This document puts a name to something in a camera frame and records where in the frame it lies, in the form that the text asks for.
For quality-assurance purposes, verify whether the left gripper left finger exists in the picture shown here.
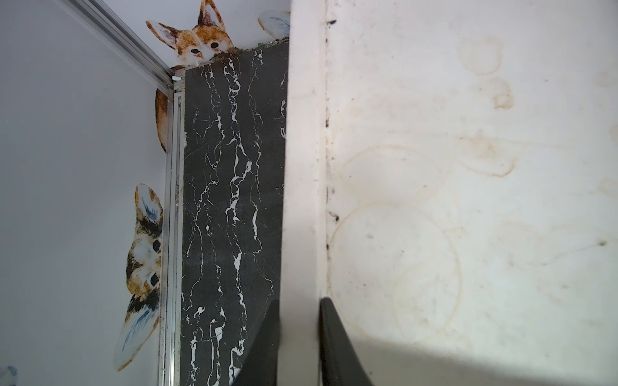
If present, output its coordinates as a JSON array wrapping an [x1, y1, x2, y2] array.
[[232, 300, 280, 386]]

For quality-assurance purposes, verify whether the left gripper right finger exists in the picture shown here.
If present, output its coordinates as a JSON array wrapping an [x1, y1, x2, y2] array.
[[319, 298, 373, 386]]

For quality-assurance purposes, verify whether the white three-drawer cabinet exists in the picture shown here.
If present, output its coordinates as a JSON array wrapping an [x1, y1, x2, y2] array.
[[278, 1, 617, 385]]

